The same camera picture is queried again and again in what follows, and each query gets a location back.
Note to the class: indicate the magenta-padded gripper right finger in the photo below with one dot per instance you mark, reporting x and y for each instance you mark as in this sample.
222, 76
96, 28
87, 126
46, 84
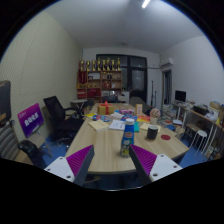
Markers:
164, 165

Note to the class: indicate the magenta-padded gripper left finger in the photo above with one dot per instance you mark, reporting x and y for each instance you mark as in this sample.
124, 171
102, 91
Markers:
58, 167

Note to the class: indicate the blue white-capped drink bottle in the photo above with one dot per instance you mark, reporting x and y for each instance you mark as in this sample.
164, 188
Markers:
127, 140

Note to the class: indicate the flat round red coaster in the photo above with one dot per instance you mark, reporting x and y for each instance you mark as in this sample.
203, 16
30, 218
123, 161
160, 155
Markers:
165, 137

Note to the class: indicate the black backpack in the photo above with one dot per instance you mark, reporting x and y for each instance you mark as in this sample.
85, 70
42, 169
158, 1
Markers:
31, 151

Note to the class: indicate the black mug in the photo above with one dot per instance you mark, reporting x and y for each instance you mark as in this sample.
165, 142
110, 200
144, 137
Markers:
152, 132

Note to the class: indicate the beige notebook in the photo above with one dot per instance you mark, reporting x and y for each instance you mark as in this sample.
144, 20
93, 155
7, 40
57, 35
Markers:
98, 125
145, 126

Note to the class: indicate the black office chair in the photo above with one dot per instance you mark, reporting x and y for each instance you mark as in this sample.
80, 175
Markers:
63, 123

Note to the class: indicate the teal book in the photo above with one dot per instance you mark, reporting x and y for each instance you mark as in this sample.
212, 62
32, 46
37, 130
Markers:
136, 127

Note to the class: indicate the white round stool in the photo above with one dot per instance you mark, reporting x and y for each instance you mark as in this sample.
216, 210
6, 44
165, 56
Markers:
200, 133

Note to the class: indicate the pink potted flowers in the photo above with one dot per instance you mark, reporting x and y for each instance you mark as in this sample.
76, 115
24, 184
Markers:
155, 113

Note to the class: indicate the purple sign board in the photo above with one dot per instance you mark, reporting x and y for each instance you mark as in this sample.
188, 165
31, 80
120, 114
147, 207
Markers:
30, 120

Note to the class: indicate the grey striped chair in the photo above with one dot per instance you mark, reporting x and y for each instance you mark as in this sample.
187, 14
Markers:
7, 143

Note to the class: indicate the blue red printed booklet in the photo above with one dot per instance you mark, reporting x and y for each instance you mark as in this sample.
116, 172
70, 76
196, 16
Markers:
130, 116

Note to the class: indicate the small tan upright box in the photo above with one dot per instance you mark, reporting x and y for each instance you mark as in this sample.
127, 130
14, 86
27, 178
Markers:
138, 109

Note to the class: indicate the white paper booklet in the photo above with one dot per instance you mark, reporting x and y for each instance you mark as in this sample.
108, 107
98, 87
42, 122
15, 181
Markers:
117, 124

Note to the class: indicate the wooden side desk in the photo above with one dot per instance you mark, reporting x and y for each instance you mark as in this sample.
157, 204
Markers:
203, 116

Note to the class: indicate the blue printed leaflet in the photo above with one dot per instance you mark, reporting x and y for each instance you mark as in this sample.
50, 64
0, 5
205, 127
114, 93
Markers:
101, 118

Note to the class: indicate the pink patterned box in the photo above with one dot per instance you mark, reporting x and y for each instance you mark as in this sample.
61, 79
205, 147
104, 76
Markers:
126, 111

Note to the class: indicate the small white table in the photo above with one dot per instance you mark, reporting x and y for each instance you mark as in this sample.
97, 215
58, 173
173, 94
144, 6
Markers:
78, 101

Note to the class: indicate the black computer monitor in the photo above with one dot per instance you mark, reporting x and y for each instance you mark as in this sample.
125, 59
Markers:
180, 96

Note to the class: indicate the yellow red-ribboned gift box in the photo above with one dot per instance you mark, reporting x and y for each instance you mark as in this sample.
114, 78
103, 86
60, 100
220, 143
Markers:
105, 109

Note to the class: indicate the black orange-trimmed bag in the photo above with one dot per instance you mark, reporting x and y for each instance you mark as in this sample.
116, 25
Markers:
4, 100

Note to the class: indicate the wooden shelf unit with trophies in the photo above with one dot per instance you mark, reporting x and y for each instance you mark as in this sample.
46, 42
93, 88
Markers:
100, 85

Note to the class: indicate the white air conditioner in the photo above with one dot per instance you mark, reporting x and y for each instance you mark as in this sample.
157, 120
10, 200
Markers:
167, 62

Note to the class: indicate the ceiling light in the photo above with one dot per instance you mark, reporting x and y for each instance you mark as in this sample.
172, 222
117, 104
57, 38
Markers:
146, 3

